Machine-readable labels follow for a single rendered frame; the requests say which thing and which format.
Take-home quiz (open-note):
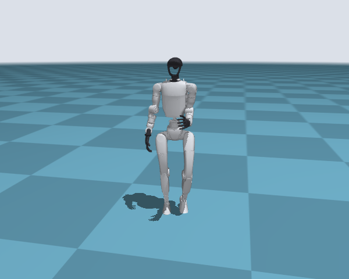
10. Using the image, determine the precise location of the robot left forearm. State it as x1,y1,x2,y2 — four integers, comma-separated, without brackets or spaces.
185,108,194,127

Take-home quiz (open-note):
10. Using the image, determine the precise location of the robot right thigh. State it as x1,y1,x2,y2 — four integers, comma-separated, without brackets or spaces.
155,131,170,177

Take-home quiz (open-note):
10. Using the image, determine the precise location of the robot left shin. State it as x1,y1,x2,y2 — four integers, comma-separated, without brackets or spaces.
181,175,193,202

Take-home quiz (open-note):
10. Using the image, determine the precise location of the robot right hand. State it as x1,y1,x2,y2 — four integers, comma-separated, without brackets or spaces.
145,128,152,152

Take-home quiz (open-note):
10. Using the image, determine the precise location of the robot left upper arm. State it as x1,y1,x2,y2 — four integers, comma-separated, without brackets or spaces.
184,83,197,114

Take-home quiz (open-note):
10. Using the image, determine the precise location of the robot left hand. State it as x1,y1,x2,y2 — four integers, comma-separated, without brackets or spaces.
177,115,190,130

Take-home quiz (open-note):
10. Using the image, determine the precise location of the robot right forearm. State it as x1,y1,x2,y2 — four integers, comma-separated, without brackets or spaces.
145,111,156,134

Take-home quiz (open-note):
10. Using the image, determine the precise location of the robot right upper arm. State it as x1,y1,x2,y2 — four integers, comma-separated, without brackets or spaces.
148,83,162,114

